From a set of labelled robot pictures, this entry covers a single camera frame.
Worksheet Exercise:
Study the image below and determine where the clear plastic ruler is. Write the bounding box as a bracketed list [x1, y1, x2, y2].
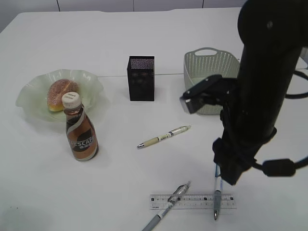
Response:
[149, 193, 237, 210]

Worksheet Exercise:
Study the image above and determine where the blue white gel pen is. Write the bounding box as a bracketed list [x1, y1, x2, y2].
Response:
[213, 165, 223, 220]

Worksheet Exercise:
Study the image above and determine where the translucent green wavy plate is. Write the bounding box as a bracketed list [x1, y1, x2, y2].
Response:
[15, 69, 109, 122]

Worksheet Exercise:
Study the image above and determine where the sugared bread roll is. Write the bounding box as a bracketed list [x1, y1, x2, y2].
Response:
[47, 79, 79, 112]

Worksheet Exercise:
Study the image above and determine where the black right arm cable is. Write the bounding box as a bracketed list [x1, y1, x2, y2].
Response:
[250, 69, 308, 178]

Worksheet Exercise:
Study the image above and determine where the brown Nescafe coffee bottle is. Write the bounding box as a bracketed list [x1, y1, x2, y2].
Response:
[62, 92, 99, 161]

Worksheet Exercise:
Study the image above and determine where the black mesh pen holder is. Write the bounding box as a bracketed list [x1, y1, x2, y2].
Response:
[127, 56, 155, 102]

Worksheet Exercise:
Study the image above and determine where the beige retractable pen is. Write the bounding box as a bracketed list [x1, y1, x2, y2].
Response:
[137, 125, 191, 149]

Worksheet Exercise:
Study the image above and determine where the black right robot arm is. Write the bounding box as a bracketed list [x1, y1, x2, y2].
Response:
[213, 0, 308, 185]

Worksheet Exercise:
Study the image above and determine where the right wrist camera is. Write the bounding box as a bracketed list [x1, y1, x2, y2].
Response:
[180, 75, 222, 115]

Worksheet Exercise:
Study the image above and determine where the pale green plastic basket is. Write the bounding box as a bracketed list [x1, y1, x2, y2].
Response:
[183, 47, 241, 116]

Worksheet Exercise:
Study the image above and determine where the grey clear gel pen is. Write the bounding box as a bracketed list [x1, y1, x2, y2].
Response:
[141, 181, 192, 231]

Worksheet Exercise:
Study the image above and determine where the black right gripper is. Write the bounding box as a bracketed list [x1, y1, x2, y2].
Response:
[213, 125, 277, 185]

